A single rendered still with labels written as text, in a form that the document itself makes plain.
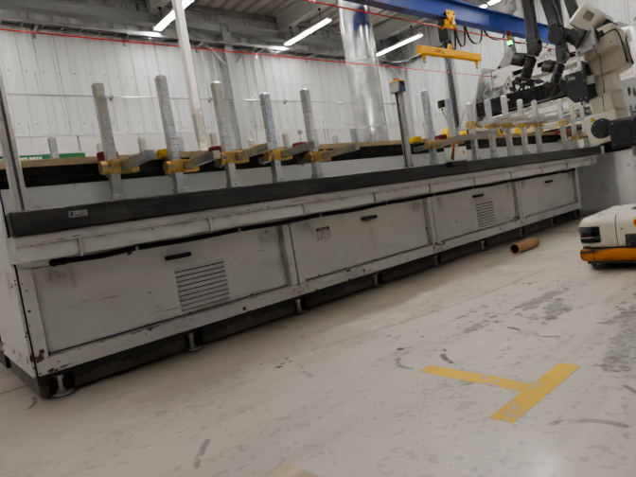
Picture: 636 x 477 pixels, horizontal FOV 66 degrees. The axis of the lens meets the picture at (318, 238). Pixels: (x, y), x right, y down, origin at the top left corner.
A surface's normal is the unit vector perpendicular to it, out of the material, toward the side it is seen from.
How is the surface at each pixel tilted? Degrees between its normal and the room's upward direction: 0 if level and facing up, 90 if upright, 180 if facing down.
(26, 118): 90
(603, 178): 90
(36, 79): 90
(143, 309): 90
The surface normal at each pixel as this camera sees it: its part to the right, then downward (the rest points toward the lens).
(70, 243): 0.65, -0.05
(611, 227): -0.70, 0.16
